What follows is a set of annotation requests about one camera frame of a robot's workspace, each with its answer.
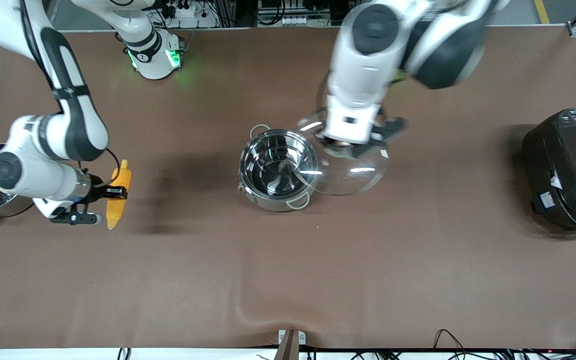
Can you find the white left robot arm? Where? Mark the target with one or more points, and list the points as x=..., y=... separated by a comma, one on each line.
x=368, y=65

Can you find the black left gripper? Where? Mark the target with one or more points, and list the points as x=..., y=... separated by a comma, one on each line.
x=365, y=148

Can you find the grey metal table clamp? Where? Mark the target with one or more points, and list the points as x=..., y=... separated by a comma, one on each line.
x=292, y=342

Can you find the white power strip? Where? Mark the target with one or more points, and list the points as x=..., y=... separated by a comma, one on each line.
x=294, y=20

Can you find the power strip with black plugs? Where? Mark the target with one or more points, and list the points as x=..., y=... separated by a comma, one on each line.
x=180, y=10

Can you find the yellow corn cob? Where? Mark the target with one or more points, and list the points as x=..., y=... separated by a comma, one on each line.
x=113, y=215

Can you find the glass pot lid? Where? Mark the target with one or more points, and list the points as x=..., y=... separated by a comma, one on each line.
x=353, y=172

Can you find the brown table cover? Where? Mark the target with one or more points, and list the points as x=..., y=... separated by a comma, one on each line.
x=288, y=275

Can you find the black rice cooker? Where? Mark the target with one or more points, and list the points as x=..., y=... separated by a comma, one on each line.
x=568, y=170

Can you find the grey-green steel cooking pot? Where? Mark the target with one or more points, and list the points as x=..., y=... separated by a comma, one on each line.
x=278, y=170

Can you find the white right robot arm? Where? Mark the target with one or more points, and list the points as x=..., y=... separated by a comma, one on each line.
x=75, y=117

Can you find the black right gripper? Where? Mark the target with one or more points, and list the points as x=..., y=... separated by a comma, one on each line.
x=96, y=192

